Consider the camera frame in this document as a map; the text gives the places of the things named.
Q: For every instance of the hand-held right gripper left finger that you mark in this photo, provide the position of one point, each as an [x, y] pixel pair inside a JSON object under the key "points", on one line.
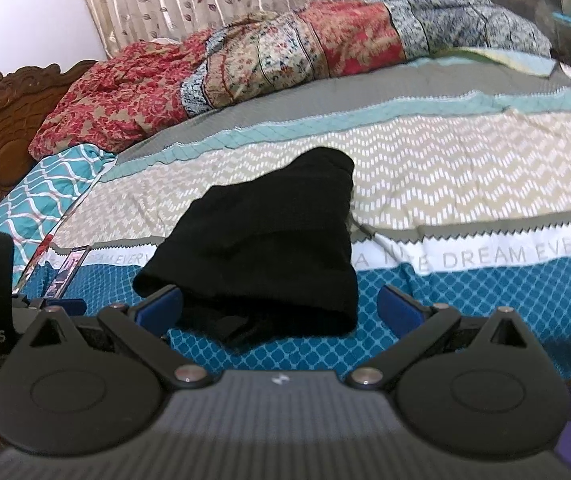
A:
{"points": [[158, 307]]}

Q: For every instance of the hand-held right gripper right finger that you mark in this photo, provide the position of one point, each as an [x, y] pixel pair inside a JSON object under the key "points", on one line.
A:
{"points": [[400, 310]]}

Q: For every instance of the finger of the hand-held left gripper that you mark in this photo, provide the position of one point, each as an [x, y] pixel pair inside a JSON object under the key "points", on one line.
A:
{"points": [[60, 305]]}

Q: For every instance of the black pants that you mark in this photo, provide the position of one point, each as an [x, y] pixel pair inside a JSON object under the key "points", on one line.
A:
{"points": [[265, 260]]}

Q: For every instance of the smartphone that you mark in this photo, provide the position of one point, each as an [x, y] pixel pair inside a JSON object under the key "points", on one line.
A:
{"points": [[70, 270]]}

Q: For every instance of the printed patterned bedsheet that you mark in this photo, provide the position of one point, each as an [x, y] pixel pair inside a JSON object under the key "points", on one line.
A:
{"points": [[415, 210]]}

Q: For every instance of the teal white patterned pillow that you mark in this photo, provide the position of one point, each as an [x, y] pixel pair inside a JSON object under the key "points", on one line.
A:
{"points": [[40, 195]]}

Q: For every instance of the carved wooden headboard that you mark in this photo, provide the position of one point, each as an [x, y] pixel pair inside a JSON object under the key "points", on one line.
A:
{"points": [[0, 125]]}

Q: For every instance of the floral patchwork quilt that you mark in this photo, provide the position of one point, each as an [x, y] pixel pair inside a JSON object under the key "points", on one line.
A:
{"points": [[265, 60]]}

